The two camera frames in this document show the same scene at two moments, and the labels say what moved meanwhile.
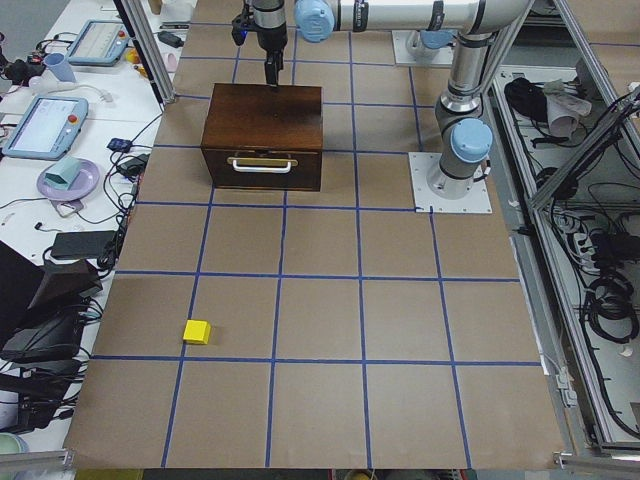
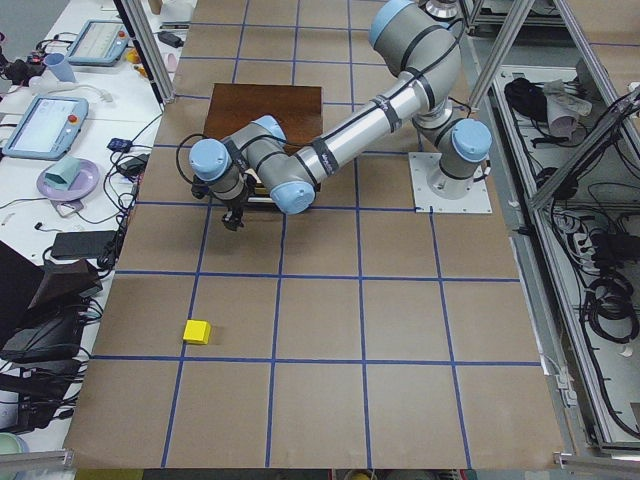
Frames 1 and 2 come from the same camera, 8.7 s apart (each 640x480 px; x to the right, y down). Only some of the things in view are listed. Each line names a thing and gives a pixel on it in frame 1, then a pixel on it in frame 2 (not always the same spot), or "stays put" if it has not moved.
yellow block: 197,332 stays put
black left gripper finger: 271,69 -> 230,223
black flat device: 85,245 stays put
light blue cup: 61,69 stays put
